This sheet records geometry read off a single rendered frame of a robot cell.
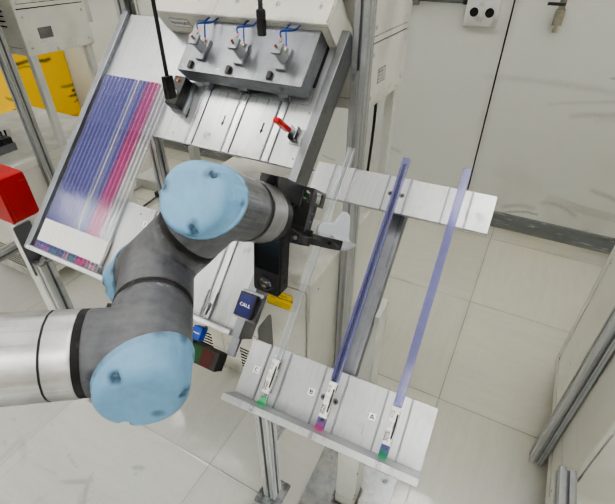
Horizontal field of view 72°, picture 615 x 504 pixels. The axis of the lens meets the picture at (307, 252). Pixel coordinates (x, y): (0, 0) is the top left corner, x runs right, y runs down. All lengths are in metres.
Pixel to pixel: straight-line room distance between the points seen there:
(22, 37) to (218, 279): 1.49
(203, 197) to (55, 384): 0.19
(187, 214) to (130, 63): 0.99
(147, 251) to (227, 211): 0.10
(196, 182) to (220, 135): 0.67
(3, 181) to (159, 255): 1.24
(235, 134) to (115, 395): 0.78
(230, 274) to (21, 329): 0.60
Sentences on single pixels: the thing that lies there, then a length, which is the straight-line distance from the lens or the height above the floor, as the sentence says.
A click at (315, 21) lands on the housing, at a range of 1.02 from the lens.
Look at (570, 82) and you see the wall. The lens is 2.50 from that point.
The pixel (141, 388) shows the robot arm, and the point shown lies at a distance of 0.36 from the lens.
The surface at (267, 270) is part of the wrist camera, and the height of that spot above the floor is 1.01.
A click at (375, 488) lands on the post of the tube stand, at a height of 0.01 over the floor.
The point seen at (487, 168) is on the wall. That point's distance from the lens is 2.65.
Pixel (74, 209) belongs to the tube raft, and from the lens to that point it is 1.27.
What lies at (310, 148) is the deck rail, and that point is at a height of 1.02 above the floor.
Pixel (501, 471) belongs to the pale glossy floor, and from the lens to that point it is 1.67.
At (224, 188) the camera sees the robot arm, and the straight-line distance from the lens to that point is 0.40.
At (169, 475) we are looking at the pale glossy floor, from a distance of 1.60.
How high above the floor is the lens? 1.38
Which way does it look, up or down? 36 degrees down
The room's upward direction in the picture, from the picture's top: straight up
